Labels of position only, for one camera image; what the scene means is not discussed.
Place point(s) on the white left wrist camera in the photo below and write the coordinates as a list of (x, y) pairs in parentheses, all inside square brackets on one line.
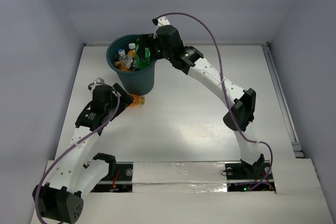
[(97, 82)]

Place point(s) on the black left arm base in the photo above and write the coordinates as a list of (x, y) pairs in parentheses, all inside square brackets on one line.
[(120, 183)]

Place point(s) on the small orange patterned bottle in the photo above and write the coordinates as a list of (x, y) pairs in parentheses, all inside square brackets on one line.
[(137, 100)]

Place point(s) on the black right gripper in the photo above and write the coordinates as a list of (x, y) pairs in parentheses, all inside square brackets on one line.
[(146, 40)]

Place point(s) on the large clear plastic bottle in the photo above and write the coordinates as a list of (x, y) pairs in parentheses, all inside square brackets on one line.
[(121, 53)]

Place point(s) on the small orange juice bottle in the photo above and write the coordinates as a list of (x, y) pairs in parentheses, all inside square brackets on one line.
[(119, 66)]

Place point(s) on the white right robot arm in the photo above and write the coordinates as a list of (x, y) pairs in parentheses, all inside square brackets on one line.
[(240, 103)]

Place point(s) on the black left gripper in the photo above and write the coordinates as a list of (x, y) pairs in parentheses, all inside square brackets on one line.
[(122, 96)]

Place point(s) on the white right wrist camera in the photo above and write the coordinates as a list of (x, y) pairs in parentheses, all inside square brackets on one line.
[(160, 22)]

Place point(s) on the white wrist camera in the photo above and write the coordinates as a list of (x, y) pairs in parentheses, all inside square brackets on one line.
[(160, 22), (97, 82)]

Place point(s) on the clear bottle black label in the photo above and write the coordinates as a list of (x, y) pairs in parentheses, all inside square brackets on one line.
[(129, 62)]

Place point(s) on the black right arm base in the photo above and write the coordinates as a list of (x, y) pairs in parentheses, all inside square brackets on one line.
[(239, 181)]

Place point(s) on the dark green plastic bin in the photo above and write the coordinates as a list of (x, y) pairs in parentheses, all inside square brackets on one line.
[(139, 82)]

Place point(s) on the yellow blue label bottle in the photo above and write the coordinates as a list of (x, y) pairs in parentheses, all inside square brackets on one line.
[(132, 50)]

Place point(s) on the green soda bottle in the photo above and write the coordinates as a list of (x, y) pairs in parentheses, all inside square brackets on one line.
[(142, 63)]

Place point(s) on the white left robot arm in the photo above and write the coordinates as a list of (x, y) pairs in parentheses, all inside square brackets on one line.
[(60, 194)]

